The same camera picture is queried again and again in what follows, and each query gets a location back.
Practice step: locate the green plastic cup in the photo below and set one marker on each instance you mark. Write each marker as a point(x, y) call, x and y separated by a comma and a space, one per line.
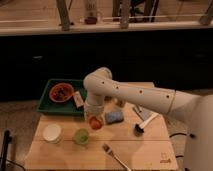
point(81, 137)

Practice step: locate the small wooden block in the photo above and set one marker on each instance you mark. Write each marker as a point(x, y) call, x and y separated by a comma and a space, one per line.
point(79, 102)

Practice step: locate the grey cloth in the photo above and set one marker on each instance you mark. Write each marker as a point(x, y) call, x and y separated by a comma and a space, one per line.
point(143, 113)

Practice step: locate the silver fork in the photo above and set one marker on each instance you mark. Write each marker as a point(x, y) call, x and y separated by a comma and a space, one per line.
point(108, 150)

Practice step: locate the blue sponge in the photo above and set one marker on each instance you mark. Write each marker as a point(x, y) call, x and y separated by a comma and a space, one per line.
point(114, 117)

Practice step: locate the orange bowl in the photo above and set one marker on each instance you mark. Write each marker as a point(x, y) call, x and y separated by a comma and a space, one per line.
point(61, 92)

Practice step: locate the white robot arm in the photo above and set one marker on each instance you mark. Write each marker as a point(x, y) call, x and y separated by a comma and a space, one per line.
point(196, 111)

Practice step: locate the white paper cup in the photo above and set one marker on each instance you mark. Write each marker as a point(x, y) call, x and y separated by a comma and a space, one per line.
point(52, 133)

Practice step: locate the black stand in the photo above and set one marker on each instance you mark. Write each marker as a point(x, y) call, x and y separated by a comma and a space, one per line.
point(7, 139)

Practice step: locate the green plastic tray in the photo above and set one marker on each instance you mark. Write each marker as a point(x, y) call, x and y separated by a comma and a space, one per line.
point(68, 108)

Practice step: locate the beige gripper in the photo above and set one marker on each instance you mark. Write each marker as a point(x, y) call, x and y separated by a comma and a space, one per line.
point(93, 111)

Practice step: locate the red apple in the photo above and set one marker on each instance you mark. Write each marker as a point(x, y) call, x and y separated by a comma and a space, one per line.
point(95, 124)

